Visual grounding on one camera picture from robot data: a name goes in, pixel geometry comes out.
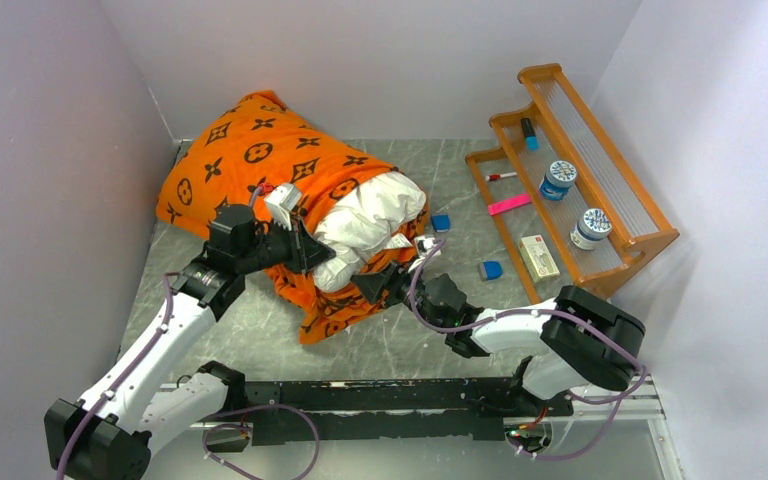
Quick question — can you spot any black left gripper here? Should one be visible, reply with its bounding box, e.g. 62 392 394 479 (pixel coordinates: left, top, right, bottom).
236 212 335 274

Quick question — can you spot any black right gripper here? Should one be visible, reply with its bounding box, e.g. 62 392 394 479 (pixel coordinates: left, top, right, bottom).
351 255 447 333

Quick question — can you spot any white pillow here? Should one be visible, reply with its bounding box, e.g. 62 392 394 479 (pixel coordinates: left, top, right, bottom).
313 172 427 293

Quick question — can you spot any orange patterned pillowcase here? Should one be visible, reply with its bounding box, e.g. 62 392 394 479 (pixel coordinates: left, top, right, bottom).
156 90 429 344

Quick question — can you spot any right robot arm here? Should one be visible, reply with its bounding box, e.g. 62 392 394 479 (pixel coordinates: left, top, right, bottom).
351 264 648 415

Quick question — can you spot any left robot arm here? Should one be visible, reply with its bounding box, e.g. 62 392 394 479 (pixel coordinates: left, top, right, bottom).
44 204 335 479

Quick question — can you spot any blue grey eraser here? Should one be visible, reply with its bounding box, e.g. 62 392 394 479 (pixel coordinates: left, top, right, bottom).
477 261 504 281

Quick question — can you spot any pink flat strip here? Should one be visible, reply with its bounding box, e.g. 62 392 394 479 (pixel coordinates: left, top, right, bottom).
487 193 531 216

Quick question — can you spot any red white marker pen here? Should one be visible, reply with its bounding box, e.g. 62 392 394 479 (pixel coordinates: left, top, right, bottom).
485 172 518 182

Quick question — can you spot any small cardboard box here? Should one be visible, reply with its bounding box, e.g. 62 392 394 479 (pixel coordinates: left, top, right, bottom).
518 235 560 282

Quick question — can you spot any wooden tiered shelf rack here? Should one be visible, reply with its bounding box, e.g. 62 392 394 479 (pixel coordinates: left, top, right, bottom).
465 64 679 298

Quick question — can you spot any blue jar near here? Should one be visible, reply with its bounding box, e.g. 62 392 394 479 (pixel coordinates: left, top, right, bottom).
539 160 578 201

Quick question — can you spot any blue jar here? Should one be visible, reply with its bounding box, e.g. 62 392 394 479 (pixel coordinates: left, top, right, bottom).
570 208 613 251
539 160 578 201

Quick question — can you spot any blue black highlighter marker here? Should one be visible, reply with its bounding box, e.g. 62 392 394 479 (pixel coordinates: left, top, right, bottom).
520 117 539 151

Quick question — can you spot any blue jar far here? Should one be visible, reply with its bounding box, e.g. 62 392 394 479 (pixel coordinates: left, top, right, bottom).
570 208 613 251

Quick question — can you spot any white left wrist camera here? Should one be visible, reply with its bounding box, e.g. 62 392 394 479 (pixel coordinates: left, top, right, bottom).
264 183 302 231

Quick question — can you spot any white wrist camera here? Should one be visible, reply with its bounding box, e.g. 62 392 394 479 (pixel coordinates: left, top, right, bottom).
413 234 438 259
264 183 302 231

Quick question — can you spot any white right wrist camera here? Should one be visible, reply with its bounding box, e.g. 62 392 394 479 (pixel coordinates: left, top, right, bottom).
413 234 438 259

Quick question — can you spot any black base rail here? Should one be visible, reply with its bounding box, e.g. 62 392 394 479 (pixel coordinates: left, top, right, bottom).
199 361 573 446

